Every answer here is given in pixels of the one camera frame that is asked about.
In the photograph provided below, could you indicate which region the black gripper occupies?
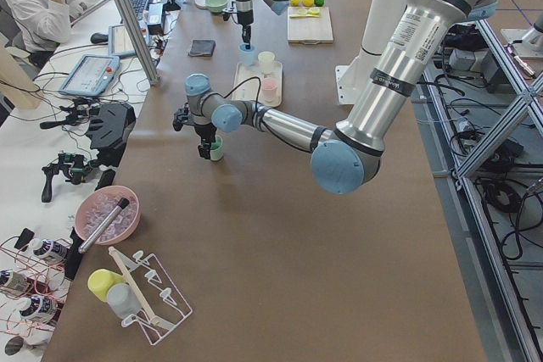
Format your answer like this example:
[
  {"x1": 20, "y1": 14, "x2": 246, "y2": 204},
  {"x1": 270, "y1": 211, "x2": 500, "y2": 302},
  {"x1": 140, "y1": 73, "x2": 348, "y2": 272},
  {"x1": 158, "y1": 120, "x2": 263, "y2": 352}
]
[
  {"x1": 221, "y1": 2, "x2": 254, "y2": 49},
  {"x1": 172, "y1": 103, "x2": 216, "y2": 160}
]

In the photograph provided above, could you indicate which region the mint green plastic cup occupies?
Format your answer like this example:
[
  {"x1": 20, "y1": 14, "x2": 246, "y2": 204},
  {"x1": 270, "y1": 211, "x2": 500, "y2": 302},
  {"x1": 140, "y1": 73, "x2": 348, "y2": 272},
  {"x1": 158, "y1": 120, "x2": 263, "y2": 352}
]
[{"x1": 210, "y1": 135, "x2": 224, "y2": 162}]

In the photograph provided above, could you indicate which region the light blue plastic cup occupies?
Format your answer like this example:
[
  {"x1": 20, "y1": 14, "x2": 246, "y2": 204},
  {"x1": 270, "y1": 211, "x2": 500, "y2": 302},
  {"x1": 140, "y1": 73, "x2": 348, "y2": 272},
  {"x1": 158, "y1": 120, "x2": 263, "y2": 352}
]
[{"x1": 238, "y1": 43, "x2": 256, "y2": 67}]

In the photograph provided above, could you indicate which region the pale yellow plastic cup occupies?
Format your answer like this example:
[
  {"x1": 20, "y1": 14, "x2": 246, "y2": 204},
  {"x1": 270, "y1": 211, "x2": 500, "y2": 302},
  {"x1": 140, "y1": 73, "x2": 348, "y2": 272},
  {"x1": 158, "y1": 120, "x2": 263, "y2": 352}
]
[{"x1": 258, "y1": 51, "x2": 276, "y2": 75}]

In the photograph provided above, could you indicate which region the pink plastic cup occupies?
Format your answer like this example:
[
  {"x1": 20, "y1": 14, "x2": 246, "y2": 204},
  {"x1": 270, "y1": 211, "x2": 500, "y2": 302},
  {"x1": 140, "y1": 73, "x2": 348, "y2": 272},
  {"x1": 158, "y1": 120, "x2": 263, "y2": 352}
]
[{"x1": 260, "y1": 77, "x2": 277, "y2": 102}]

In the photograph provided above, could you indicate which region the cream rabbit serving tray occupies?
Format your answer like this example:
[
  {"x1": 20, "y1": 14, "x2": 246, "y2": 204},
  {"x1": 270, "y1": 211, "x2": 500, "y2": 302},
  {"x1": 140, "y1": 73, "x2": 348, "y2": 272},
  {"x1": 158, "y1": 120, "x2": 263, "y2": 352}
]
[{"x1": 231, "y1": 61, "x2": 283, "y2": 108}]

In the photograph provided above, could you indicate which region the pale green bowl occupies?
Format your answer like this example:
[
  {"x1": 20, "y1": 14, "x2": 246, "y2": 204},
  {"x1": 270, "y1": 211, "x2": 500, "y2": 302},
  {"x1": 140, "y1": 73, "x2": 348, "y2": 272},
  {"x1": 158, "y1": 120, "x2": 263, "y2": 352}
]
[{"x1": 205, "y1": 0, "x2": 228, "y2": 14}]

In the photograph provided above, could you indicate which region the grey folded cloth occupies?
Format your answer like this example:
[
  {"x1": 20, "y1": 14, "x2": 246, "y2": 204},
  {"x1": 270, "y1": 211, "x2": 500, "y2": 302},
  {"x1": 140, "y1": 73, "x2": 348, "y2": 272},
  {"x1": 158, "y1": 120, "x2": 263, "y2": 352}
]
[{"x1": 188, "y1": 39, "x2": 216, "y2": 57}]

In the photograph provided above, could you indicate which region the yellow plastic knife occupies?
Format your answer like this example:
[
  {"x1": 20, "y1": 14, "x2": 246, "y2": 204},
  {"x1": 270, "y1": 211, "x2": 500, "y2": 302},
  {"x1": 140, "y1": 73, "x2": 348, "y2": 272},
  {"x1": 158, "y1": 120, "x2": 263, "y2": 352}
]
[{"x1": 288, "y1": 14, "x2": 321, "y2": 19}]

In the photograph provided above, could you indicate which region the bamboo cutting board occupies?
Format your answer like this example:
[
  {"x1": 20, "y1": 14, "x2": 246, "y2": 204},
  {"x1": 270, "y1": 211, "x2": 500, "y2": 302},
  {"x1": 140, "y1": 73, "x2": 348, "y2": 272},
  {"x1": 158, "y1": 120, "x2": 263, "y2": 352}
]
[{"x1": 287, "y1": 7, "x2": 333, "y2": 44}]

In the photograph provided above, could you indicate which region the pink bowl with ice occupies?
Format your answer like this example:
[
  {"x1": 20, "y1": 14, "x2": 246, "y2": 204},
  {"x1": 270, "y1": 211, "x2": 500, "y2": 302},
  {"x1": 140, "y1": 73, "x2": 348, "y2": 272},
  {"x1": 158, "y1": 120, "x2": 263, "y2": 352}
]
[{"x1": 75, "y1": 185, "x2": 143, "y2": 246}]

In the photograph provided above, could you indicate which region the blue teach pendant rear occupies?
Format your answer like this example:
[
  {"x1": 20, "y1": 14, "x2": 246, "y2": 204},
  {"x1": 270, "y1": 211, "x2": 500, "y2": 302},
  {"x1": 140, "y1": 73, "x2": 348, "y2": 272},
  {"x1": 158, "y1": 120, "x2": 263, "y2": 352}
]
[{"x1": 108, "y1": 25, "x2": 136, "y2": 58}]

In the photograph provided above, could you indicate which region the blue teach pendant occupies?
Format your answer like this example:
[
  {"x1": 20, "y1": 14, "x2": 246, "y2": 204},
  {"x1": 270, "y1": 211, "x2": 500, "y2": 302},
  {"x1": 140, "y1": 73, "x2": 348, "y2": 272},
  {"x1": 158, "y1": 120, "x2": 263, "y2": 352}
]
[
  {"x1": 108, "y1": 25, "x2": 136, "y2": 58},
  {"x1": 59, "y1": 54, "x2": 120, "y2": 97}
]

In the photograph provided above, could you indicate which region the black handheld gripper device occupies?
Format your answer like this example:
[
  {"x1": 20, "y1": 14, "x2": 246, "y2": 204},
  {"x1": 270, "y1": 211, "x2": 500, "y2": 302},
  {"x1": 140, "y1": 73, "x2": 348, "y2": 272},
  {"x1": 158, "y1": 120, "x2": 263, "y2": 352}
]
[{"x1": 41, "y1": 152, "x2": 99, "y2": 203}]

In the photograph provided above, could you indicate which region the blue teach pendant front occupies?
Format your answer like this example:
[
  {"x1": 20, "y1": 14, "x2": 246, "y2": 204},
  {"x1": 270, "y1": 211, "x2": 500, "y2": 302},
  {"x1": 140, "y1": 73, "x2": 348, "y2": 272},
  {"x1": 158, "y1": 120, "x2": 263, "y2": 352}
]
[{"x1": 59, "y1": 54, "x2": 120, "y2": 97}]

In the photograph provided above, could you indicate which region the wooden stick on rack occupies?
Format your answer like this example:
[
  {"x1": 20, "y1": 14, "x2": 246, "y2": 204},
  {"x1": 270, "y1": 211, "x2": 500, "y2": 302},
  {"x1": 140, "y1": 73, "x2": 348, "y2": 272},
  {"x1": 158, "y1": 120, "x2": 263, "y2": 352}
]
[{"x1": 108, "y1": 246, "x2": 160, "y2": 326}]

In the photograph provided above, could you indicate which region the yellow cup on rack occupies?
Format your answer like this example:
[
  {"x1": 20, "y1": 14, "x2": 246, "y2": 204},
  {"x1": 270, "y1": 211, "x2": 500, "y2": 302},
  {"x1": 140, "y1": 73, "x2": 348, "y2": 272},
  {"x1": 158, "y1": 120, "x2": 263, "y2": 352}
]
[{"x1": 87, "y1": 269, "x2": 125, "y2": 302}]

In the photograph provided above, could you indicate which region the grey cup on rack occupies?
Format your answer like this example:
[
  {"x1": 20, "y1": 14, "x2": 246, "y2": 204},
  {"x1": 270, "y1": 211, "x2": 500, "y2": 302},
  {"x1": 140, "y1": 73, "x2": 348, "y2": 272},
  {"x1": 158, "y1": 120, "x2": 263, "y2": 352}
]
[{"x1": 106, "y1": 283, "x2": 143, "y2": 319}]

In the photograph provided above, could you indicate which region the metal scoop handle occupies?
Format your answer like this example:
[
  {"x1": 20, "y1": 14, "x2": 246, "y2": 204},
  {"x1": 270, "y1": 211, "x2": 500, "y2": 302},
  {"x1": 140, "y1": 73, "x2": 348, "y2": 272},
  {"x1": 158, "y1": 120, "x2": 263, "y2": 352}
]
[{"x1": 78, "y1": 198, "x2": 130, "y2": 253}]

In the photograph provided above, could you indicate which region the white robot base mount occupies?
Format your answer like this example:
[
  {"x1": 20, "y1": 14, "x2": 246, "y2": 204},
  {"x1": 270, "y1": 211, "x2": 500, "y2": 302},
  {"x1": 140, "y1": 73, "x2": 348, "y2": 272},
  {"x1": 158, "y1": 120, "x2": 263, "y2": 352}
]
[{"x1": 334, "y1": 62, "x2": 364, "y2": 105}]

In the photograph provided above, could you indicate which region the white wire cup rack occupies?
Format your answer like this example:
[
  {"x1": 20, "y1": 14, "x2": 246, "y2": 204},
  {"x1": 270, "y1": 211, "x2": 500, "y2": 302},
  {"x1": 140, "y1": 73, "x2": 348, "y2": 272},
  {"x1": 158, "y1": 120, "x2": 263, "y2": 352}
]
[{"x1": 117, "y1": 249, "x2": 193, "y2": 346}]

